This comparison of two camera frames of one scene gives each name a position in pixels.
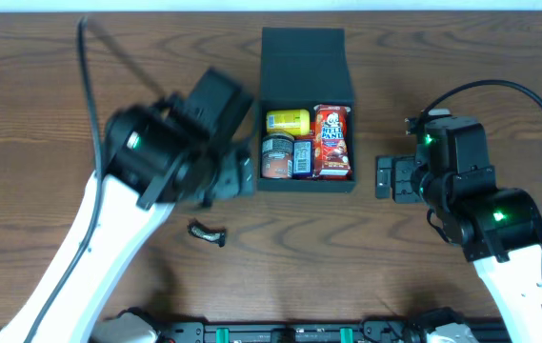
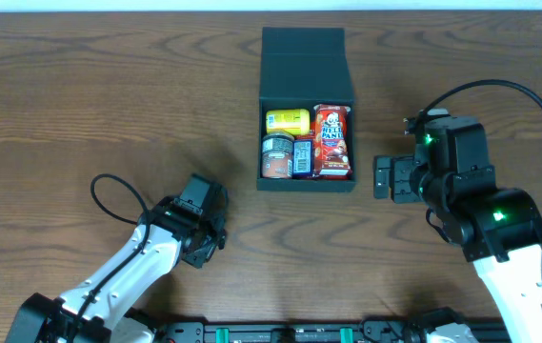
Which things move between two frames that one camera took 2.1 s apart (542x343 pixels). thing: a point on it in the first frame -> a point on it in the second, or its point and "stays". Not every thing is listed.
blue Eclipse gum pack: [302, 158] stays
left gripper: [241, 172] -> [205, 247]
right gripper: [395, 177] stays
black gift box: [300, 68] stays
